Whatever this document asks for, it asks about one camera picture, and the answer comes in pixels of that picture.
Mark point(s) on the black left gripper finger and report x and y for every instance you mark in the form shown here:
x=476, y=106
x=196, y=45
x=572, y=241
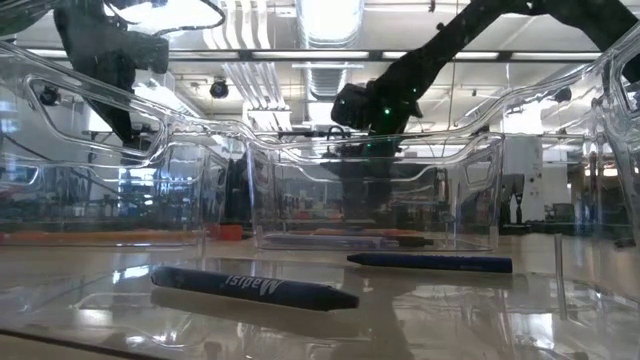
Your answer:
x=120, y=125

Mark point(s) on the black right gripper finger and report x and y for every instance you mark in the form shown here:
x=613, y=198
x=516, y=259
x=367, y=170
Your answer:
x=370, y=185

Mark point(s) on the blue wax crayon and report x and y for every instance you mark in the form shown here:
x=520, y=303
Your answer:
x=250, y=288
x=430, y=262

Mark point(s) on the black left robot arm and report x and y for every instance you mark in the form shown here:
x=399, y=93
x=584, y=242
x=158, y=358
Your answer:
x=95, y=30

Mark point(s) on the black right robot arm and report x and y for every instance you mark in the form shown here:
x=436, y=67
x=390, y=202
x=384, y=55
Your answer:
x=450, y=45

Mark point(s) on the black ballpoint pen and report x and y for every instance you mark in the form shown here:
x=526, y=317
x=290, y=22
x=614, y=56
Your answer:
x=412, y=241

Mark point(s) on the clear plastic bin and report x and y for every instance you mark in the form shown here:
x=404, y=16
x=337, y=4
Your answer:
x=400, y=320
x=625, y=150
x=175, y=200
x=450, y=210

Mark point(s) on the black ceiling lamp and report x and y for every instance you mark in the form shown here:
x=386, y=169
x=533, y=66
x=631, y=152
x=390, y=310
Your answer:
x=218, y=89

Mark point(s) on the person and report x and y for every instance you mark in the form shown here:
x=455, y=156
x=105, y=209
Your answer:
x=237, y=190

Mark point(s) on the orange rubber eraser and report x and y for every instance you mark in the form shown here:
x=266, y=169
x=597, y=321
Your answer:
x=225, y=232

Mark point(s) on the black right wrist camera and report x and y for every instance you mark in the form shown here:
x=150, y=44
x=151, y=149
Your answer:
x=350, y=107

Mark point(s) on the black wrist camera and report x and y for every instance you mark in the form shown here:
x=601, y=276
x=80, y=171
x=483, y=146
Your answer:
x=350, y=107
x=150, y=55

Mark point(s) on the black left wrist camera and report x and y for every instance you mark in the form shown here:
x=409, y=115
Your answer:
x=150, y=55

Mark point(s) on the silver ceiling air duct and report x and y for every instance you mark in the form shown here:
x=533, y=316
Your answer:
x=330, y=25

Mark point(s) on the black ceiling light rail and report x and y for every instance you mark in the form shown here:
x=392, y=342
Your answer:
x=300, y=55

